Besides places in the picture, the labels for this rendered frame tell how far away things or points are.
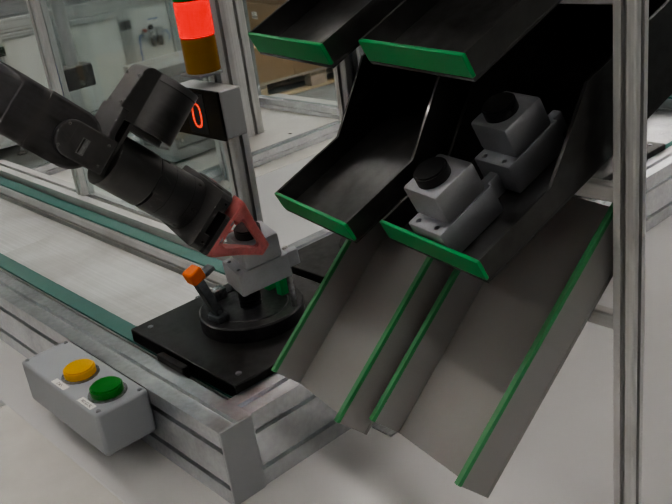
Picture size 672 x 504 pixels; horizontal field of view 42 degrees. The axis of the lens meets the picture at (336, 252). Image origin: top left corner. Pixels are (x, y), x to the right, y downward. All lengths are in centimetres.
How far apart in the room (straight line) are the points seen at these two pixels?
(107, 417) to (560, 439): 53
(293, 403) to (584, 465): 33
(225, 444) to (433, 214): 39
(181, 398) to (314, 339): 19
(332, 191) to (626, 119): 30
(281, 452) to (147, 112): 43
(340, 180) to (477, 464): 31
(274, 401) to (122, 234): 71
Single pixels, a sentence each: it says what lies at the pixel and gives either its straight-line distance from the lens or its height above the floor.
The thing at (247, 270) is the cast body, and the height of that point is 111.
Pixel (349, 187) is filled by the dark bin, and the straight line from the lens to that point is 86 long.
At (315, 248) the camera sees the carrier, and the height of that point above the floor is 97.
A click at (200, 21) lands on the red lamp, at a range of 125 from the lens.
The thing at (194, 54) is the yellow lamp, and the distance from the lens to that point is 126.
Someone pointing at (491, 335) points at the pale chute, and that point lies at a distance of 84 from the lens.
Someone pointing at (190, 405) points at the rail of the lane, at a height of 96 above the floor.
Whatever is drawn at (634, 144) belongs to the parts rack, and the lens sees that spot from 72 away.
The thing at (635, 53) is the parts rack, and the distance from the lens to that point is 70.
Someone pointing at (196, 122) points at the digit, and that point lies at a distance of 129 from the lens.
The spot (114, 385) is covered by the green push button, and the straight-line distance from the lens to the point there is 108.
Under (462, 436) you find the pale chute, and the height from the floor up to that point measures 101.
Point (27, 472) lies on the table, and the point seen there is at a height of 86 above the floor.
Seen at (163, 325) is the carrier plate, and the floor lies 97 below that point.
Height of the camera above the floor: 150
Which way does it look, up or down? 23 degrees down
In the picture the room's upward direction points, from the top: 8 degrees counter-clockwise
